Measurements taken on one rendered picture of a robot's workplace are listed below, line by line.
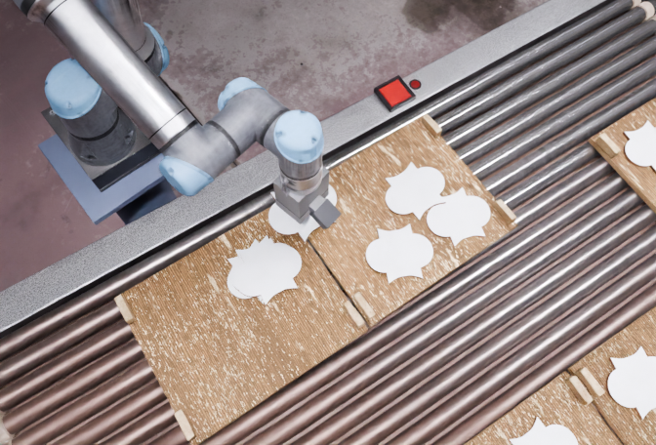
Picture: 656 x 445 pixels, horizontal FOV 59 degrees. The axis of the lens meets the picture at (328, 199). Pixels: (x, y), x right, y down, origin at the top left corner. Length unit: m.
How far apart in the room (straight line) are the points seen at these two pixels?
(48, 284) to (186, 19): 1.79
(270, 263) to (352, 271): 0.18
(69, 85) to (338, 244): 0.65
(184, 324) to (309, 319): 0.26
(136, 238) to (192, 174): 0.49
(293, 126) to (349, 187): 0.47
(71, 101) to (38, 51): 1.73
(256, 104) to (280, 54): 1.79
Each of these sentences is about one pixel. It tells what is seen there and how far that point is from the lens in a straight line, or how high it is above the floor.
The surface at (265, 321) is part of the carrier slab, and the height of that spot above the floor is 0.94.
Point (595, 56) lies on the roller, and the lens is 1.73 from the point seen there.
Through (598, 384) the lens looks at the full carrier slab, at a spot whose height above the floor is 0.96.
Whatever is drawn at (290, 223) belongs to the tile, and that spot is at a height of 1.07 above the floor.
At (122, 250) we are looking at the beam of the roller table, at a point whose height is 0.92.
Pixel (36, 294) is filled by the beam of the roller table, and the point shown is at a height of 0.91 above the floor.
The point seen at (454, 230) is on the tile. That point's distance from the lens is 1.33.
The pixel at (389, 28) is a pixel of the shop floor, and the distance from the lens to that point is 2.86.
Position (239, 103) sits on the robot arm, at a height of 1.36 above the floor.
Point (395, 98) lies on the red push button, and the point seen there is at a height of 0.93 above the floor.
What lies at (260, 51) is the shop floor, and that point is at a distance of 2.76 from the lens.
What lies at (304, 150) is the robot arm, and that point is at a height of 1.37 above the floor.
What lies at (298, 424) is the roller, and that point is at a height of 0.92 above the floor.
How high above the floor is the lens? 2.15
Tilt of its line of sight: 66 degrees down
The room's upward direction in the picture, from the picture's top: 3 degrees clockwise
